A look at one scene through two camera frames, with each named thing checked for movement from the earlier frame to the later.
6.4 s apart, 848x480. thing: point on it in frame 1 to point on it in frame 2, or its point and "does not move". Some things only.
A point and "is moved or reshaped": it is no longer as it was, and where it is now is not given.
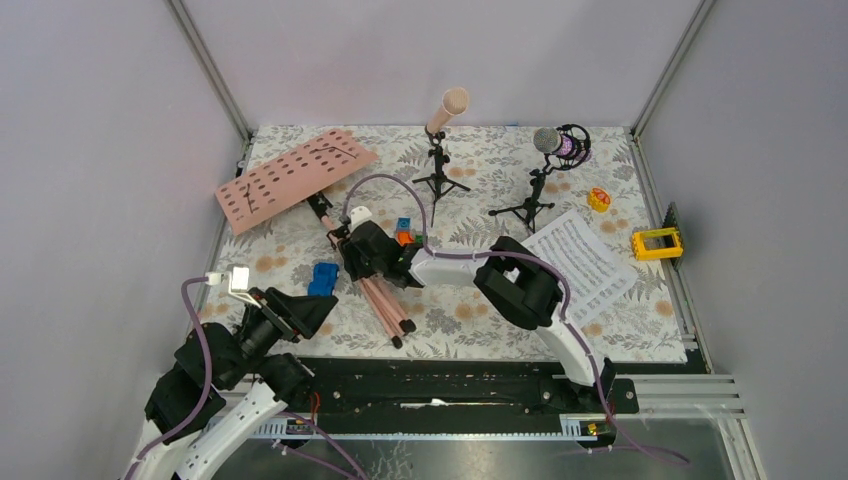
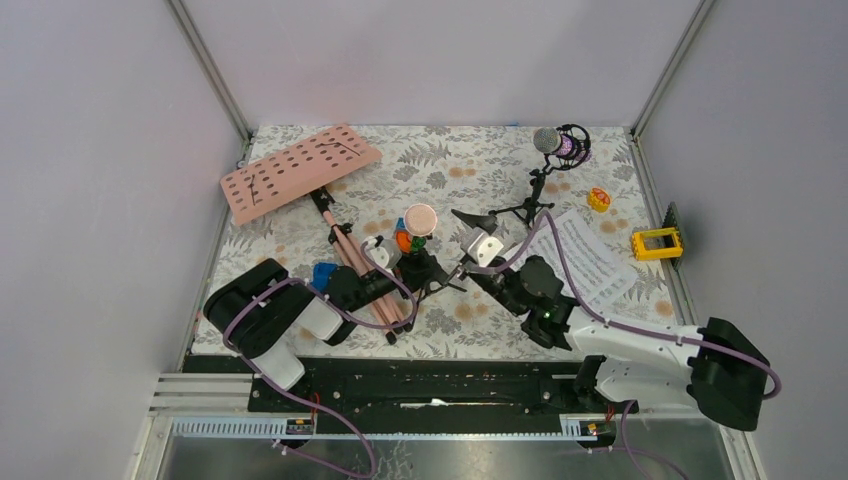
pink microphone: x=454 y=102 to x=420 y=219
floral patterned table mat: x=447 y=244 does not move
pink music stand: x=306 y=174 does not move
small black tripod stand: x=437 y=180 is moved or reshaped
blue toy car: x=325 y=277 does not move
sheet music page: x=596 y=273 does not move
